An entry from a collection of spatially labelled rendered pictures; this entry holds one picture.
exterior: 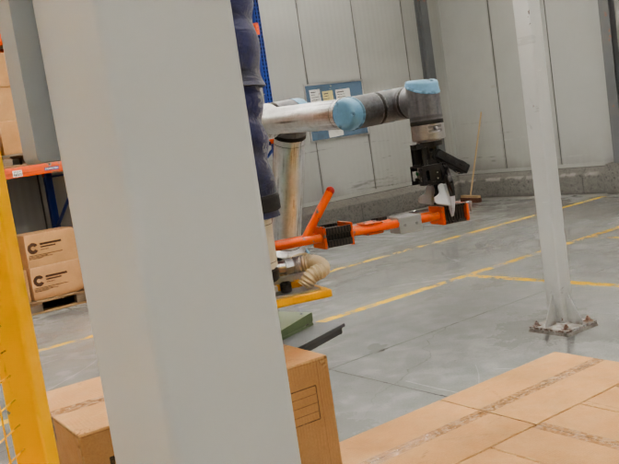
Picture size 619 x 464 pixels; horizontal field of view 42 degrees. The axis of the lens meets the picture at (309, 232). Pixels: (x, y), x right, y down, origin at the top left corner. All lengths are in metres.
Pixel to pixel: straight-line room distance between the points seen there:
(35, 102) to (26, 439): 0.69
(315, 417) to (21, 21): 1.31
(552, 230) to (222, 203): 4.71
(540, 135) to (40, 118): 4.65
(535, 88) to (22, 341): 4.35
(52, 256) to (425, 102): 7.46
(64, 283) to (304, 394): 7.60
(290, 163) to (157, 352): 2.13
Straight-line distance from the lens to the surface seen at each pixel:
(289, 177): 2.82
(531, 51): 5.32
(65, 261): 9.39
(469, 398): 2.75
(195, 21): 0.73
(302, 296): 1.94
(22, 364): 1.35
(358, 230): 2.11
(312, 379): 1.91
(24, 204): 10.60
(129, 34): 0.71
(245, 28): 1.96
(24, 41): 0.85
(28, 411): 1.37
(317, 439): 1.95
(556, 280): 5.43
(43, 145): 0.84
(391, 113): 2.27
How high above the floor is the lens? 1.46
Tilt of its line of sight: 7 degrees down
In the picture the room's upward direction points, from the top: 8 degrees counter-clockwise
